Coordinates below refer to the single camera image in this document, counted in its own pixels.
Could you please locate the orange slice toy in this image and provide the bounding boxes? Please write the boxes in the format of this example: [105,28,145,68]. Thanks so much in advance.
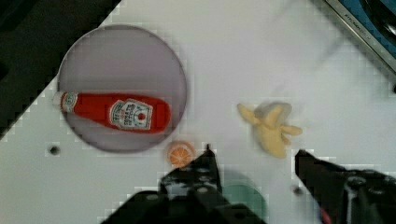
[166,141,196,168]

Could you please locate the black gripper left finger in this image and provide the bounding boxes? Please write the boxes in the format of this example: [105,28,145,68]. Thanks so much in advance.
[101,148,265,224]

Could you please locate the red plush ketchup bottle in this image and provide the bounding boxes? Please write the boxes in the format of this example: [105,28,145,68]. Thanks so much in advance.
[52,91,172,133]

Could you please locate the peeled plush banana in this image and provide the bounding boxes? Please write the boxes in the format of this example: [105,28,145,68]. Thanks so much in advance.
[237,104,303,159]

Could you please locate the green measuring cup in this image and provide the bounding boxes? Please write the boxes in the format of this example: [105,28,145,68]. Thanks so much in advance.
[222,170,267,220]

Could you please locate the grey round plate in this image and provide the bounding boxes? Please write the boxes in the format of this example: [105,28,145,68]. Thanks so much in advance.
[58,25,188,153]

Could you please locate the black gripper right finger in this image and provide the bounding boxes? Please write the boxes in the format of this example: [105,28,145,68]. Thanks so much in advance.
[294,149,396,224]

